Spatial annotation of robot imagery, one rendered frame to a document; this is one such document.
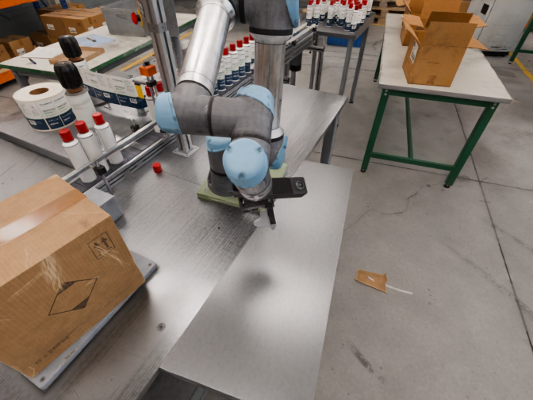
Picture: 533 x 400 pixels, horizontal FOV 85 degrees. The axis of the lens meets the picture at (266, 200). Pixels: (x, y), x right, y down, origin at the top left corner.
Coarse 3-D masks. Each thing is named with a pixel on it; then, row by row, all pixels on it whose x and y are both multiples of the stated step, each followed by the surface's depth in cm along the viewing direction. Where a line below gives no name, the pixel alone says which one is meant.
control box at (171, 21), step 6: (168, 0) 95; (138, 6) 101; (168, 6) 96; (138, 12) 104; (144, 12) 94; (168, 12) 97; (174, 12) 98; (144, 18) 98; (168, 18) 98; (174, 18) 99; (144, 24) 101; (168, 24) 99; (174, 24) 100; (168, 30) 100; (174, 30) 101; (150, 36) 99; (174, 36) 102
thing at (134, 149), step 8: (240, 80) 176; (144, 136) 131; (152, 136) 131; (160, 136) 131; (136, 144) 126; (144, 144) 126; (128, 152) 122; (136, 152) 122; (128, 160) 118; (112, 168) 114; (72, 184) 107; (80, 184) 107; (88, 184) 107
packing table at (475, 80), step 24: (384, 48) 252; (384, 72) 212; (480, 72) 212; (384, 96) 206; (408, 96) 202; (432, 96) 197; (456, 96) 189; (480, 96) 184; (504, 96) 184; (408, 120) 280; (480, 120) 198; (408, 144) 249; (456, 168) 225
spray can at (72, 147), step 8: (64, 136) 94; (72, 136) 97; (64, 144) 96; (72, 144) 97; (80, 144) 100; (72, 152) 98; (80, 152) 100; (72, 160) 100; (80, 160) 101; (88, 160) 104; (80, 176) 105; (88, 176) 105; (96, 176) 109
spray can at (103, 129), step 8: (96, 120) 103; (104, 120) 105; (96, 128) 104; (104, 128) 105; (104, 136) 106; (112, 136) 109; (104, 144) 109; (112, 144) 110; (120, 152) 115; (112, 160) 114; (120, 160) 115
